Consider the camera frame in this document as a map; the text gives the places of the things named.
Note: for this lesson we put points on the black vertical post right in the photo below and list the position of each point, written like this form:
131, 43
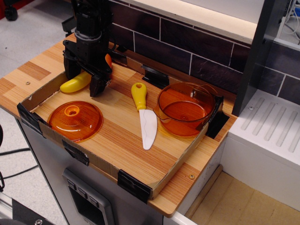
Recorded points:
267, 29

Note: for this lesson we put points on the orange transparent pot lid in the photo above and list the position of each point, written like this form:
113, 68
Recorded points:
76, 120

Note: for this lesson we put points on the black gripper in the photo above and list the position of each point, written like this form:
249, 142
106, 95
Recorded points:
88, 54

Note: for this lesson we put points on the grey toy oven front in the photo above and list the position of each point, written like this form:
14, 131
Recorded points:
92, 206

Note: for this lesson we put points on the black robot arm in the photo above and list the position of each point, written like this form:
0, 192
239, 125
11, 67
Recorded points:
93, 18

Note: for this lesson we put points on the cardboard fence with black tape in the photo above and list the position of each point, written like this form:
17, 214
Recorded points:
116, 150

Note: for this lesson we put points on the yellow toy banana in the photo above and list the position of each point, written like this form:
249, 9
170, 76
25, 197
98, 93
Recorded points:
77, 83

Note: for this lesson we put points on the black office chair base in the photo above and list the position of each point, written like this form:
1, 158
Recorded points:
8, 9

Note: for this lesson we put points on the orange toy carrot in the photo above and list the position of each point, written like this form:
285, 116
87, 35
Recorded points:
108, 60

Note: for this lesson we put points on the orange transparent pot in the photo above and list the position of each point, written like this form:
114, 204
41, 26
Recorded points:
183, 108

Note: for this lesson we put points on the white toy sink drainboard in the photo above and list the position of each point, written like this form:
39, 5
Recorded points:
271, 126

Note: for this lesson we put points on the yellow white toy knife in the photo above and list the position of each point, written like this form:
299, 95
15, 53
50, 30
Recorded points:
148, 119

